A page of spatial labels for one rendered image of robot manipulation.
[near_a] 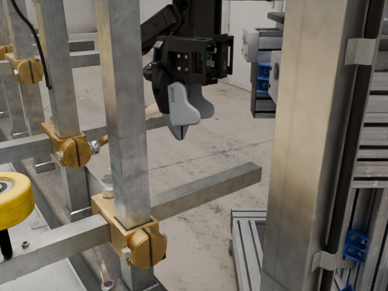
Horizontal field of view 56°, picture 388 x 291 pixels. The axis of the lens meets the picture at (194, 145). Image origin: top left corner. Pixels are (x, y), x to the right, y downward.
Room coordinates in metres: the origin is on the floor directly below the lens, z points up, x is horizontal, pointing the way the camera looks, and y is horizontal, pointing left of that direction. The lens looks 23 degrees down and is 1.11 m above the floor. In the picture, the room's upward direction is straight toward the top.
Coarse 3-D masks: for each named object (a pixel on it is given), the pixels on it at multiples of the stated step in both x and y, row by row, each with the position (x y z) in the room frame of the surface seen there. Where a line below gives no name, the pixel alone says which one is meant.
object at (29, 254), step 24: (240, 168) 0.58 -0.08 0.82; (168, 192) 0.49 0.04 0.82; (192, 192) 0.50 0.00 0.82; (216, 192) 0.52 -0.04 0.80; (96, 216) 0.43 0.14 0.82; (168, 216) 0.47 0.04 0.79; (24, 240) 0.38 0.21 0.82; (48, 240) 0.38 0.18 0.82; (72, 240) 0.39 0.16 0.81; (96, 240) 0.40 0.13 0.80; (0, 264) 0.33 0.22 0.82; (24, 264) 0.35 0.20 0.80; (48, 264) 0.37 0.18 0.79
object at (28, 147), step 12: (156, 120) 0.75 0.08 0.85; (84, 132) 0.65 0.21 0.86; (96, 132) 0.67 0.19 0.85; (0, 144) 0.59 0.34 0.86; (12, 144) 0.59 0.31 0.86; (24, 144) 0.59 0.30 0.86; (36, 144) 0.60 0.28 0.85; (48, 144) 0.61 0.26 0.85; (0, 156) 0.57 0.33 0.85; (12, 156) 0.58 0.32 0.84; (24, 156) 0.59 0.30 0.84
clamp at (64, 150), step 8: (48, 128) 0.64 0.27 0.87; (56, 136) 0.60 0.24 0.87; (72, 136) 0.60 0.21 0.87; (80, 136) 0.60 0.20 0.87; (56, 144) 0.59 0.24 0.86; (64, 144) 0.58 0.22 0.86; (72, 144) 0.57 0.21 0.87; (80, 144) 0.58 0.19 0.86; (56, 152) 0.57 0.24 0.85; (64, 152) 0.56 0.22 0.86; (72, 152) 0.57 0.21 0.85; (80, 152) 0.58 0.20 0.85; (88, 152) 0.59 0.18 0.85; (56, 160) 0.60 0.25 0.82; (64, 160) 0.56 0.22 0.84; (72, 160) 0.57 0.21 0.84; (80, 160) 0.58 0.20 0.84; (88, 160) 0.59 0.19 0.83
